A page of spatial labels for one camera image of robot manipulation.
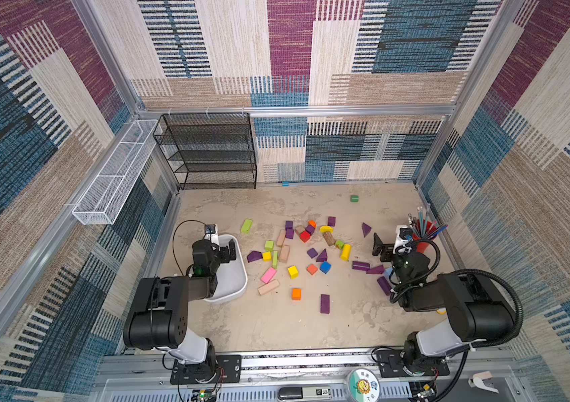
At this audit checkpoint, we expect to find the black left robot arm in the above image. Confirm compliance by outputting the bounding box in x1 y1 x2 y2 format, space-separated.
123 236 243 385

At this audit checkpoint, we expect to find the black wire shelf rack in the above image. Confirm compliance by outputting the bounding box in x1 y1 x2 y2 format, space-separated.
154 113 257 191

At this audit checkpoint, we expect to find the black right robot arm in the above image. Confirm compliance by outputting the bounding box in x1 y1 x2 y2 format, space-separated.
371 226 524 378

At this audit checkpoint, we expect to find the yellow cylinder block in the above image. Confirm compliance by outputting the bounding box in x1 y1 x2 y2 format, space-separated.
340 244 352 261

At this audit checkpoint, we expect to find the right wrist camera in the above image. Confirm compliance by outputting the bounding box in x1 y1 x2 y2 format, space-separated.
394 225 414 255

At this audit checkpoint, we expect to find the white wire mesh basket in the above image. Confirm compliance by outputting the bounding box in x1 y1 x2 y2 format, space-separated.
72 120 157 225

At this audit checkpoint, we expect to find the white plastic storage bin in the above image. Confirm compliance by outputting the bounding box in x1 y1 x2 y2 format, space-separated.
205 234 248 304

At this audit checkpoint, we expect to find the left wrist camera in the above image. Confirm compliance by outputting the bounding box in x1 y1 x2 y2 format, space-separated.
203 224 219 243

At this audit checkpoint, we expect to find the purple triangle block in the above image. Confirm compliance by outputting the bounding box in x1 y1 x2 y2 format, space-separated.
316 249 328 262
361 223 372 237

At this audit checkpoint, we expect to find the yellow cube block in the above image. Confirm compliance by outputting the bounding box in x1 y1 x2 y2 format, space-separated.
288 266 299 279

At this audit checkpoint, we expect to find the pink rectangular block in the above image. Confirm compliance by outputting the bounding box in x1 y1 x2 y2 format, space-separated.
261 267 277 284

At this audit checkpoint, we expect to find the purple long bar block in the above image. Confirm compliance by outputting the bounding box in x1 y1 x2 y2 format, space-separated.
352 261 371 271

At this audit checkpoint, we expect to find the natural wood block upright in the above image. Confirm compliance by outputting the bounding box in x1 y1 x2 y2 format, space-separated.
278 245 291 263

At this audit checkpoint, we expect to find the red pen holder cup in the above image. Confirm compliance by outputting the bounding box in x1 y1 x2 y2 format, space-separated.
408 207 448 252

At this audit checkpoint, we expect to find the red-orange small cube block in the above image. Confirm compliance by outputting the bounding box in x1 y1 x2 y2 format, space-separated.
307 265 318 276

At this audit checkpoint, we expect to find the purple rectangular block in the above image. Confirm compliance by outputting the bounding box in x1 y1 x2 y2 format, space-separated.
320 294 331 314

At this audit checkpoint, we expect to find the round green logo sticker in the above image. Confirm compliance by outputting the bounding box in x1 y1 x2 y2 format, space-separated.
344 368 380 402

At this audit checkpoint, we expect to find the long natural wood block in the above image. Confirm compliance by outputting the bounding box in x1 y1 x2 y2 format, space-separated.
258 280 280 296

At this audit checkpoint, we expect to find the red cube block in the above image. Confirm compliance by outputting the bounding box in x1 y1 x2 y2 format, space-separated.
299 230 311 243

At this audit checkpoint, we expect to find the blue cube block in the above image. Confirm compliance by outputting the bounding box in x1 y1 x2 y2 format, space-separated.
320 261 331 274

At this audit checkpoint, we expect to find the orange cube block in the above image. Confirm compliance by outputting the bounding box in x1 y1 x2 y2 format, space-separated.
292 288 302 301

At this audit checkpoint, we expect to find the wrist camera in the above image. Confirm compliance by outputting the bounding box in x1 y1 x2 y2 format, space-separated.
394 225 414 255
203 224 219 243

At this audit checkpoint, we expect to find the light green rectangular block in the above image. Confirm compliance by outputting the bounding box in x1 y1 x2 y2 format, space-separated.
241 219 253 234

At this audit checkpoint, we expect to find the purple cylinder block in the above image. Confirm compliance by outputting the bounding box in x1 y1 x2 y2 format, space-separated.
377 276 392 296

